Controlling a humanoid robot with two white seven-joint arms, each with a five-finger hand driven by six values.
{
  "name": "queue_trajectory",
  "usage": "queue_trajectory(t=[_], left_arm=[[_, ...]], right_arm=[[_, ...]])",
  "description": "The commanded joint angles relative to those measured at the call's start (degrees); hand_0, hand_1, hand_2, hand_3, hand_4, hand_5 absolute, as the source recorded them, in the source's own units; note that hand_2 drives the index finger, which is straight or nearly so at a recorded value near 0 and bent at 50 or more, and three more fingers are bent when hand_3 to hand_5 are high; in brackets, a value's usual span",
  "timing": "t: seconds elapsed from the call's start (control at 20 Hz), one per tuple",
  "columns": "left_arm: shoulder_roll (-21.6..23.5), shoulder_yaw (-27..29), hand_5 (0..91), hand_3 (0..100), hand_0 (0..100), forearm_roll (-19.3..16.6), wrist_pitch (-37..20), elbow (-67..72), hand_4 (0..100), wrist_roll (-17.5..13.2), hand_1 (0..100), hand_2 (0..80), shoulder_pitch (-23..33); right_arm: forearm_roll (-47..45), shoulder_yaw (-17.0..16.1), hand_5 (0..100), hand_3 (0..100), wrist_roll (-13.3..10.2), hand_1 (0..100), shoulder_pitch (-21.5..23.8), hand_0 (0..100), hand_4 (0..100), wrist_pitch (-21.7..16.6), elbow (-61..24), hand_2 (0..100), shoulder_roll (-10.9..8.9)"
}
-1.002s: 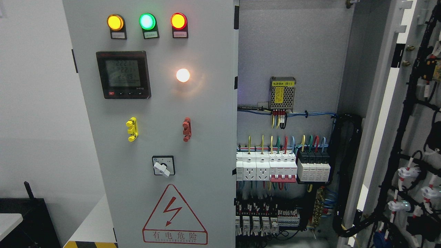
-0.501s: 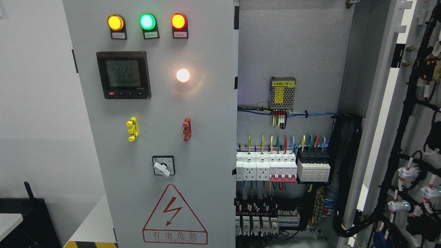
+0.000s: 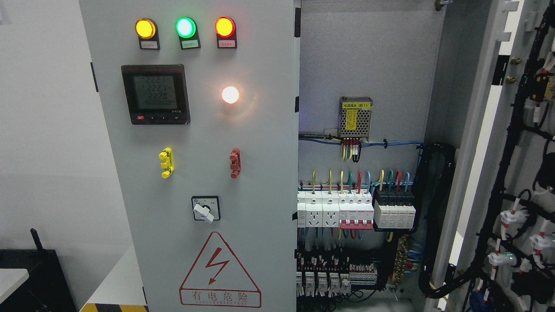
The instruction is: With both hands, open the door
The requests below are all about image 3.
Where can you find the black relay terminal row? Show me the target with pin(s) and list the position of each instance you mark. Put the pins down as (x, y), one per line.
(330, 273)

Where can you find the perforated metal power supply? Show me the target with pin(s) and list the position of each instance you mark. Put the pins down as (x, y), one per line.
(355, 117)

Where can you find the grey cabinet door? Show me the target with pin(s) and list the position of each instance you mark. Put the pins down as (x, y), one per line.
(498, 227)
(257, 207)

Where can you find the yellow indicator lamp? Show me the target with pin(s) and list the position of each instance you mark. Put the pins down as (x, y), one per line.
(147, 33)

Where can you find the black white surge protector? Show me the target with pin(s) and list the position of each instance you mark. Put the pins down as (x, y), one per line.
(393, 209)

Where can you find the red indicator lamp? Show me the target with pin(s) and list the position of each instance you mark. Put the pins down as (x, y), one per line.
(225, 29)

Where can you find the yellow terminal connector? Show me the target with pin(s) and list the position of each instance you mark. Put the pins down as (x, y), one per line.
(166, 162)

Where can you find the white double socket module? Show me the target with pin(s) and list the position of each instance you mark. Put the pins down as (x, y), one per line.
(322, 209)

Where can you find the black digital power meter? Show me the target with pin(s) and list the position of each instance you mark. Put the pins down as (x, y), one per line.
(156, 94)

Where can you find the red terminal connector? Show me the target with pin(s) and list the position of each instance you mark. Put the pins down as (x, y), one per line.
(235, 164)

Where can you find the red electric warning sticker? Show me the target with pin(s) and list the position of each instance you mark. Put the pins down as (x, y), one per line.
(218, 278)

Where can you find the white rotary selector switch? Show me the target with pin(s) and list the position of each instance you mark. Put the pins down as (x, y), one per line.
(206, 208)

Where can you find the black box with antenna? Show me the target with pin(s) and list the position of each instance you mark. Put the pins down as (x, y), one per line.
(46, 289)

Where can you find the green indicator lamp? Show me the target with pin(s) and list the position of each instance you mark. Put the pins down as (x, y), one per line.
(186, 29)

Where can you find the white glowing indicator lamp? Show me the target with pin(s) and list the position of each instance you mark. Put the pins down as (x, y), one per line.
(230, 95)

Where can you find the brass ground terminal bar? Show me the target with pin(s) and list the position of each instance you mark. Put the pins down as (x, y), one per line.
(400, 261)

